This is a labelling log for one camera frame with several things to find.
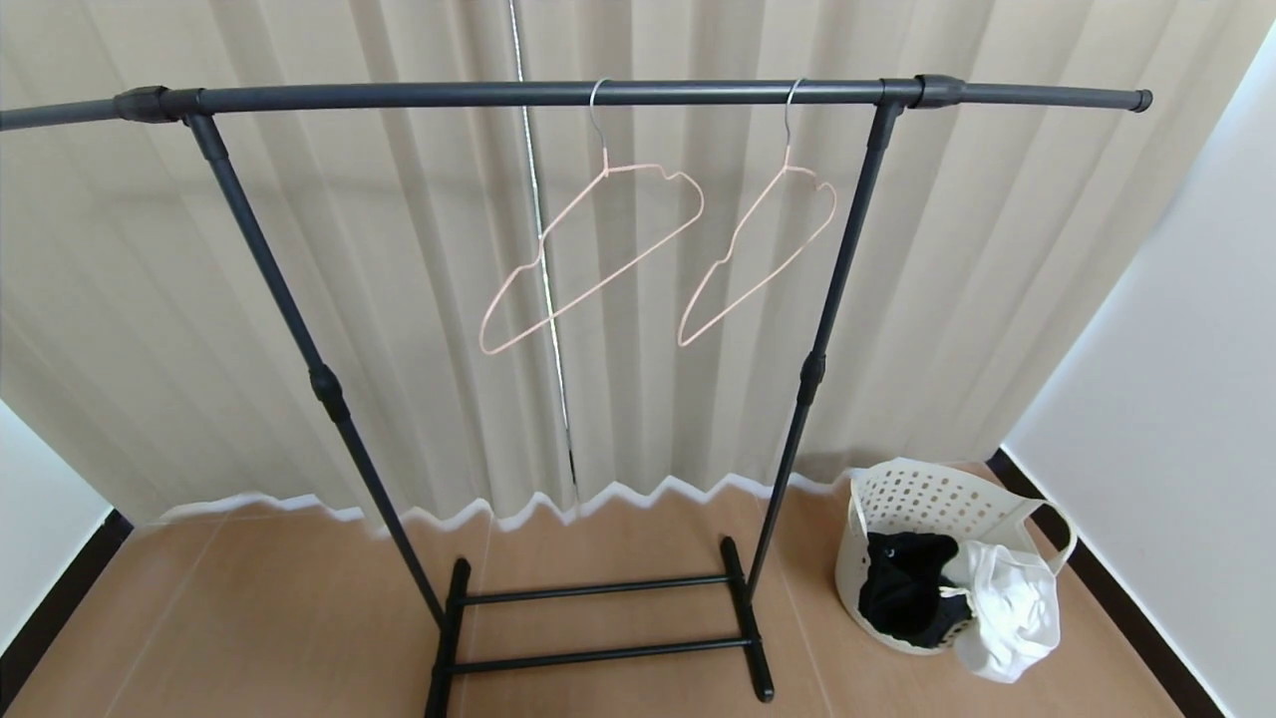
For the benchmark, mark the pink clothes hanger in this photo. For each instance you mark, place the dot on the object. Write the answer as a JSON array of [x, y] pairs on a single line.
[[787, 160], [605, 163]]

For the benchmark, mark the black shorts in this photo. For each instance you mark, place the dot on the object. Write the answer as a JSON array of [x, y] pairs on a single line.
[[902, 588]]

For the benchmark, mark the black clothes rack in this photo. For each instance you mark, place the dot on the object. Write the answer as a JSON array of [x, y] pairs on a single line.
[[498, 95]]

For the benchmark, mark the white laundry basket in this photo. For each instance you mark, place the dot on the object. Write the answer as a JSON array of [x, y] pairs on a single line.
[[927, 499]]

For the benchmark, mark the beige curtain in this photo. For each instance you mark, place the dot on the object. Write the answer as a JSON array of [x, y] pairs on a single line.
[[419, 299]]

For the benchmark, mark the white garment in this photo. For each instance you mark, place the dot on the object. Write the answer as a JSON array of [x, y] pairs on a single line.
[[1007, 608]]

